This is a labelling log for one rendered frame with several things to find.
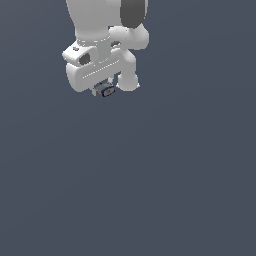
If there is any white gripper block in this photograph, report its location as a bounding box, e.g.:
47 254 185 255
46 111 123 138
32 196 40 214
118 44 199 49
65 47 124 97

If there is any small blue grey object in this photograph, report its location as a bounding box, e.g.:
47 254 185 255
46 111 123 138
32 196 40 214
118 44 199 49
99 83 117 98

